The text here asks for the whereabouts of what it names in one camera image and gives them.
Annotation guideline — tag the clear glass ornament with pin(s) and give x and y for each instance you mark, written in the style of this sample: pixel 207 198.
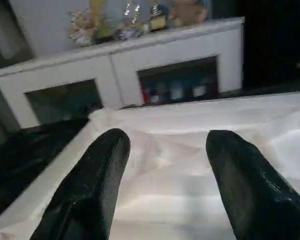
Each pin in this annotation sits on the clear glass ornament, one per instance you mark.
pixel 131 22

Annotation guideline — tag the black table mat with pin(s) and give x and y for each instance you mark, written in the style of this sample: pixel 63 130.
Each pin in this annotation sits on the black table mat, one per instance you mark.
pixel 27 155

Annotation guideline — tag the brown teddy bear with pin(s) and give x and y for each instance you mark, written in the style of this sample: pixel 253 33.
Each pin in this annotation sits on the brown teddy bear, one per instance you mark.
pixel 186 12

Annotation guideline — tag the beige plush toy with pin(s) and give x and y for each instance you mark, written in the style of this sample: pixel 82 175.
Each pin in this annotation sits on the beige plush toy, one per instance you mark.
pixel 81 27

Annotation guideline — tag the white plastic table top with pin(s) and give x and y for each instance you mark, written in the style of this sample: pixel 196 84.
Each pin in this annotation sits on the white plastic table top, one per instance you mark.
pixel 170 175

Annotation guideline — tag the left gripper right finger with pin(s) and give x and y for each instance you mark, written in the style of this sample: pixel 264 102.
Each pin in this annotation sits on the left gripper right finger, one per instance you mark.
pixel 252 187

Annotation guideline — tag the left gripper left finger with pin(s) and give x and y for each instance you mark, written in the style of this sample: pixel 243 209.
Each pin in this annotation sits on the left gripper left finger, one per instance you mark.
pixel 90 187

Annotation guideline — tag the gold trophy ornament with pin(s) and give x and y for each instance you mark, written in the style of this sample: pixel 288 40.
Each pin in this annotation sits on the gold trophy ornament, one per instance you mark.
pixel 158 17

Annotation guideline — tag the red bottle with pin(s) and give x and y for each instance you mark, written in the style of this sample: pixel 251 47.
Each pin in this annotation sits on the red bottle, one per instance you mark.
pixel 146 93

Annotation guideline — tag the white glass-door cabinet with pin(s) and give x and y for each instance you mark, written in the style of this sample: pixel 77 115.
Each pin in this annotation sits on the white glass-door cabinet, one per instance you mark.
pixel 115 65

